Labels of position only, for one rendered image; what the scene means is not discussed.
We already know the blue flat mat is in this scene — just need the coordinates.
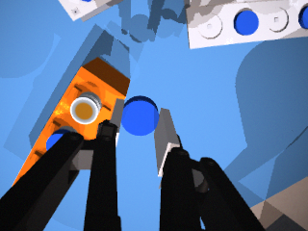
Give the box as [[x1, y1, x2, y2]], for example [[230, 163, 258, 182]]
[[0, 0, 308, 231]]

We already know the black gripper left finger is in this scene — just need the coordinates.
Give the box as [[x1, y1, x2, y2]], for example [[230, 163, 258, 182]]
[[0, 98, 125, 231]]

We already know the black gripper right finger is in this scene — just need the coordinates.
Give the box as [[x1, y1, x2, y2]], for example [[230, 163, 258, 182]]
[[154, 108, 266, 231]]

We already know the white control panel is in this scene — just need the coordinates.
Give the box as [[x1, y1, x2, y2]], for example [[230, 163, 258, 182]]
[[59, 0, 123, 22]]

